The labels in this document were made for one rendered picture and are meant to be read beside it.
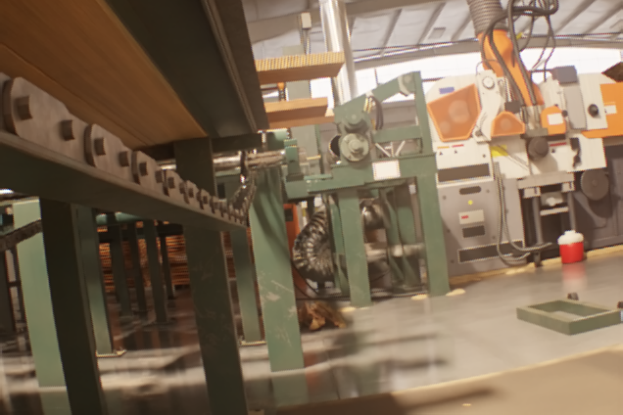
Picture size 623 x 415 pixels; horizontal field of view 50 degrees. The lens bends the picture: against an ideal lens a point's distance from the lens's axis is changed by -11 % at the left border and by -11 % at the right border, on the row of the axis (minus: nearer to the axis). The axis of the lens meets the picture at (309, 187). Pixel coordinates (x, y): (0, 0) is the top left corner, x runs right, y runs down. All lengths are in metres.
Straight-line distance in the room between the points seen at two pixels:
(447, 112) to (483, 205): 0.81
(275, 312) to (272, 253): 0.22
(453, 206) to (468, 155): 0.43
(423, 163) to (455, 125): 1.17
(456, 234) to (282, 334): 3.38
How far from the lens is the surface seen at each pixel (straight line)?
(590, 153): 6.56
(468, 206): 5.99
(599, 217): 6.75
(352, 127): 4.88
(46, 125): 0.35
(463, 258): 5.97
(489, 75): 6.18
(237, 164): 2.43
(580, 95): 6.56
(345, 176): 4.91
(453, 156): 6.02
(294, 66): 1.66
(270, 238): 2.75
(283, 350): 2.77
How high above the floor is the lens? 0.46
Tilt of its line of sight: 4 degrees up
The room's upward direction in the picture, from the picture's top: 7 degrees counter-clockwise
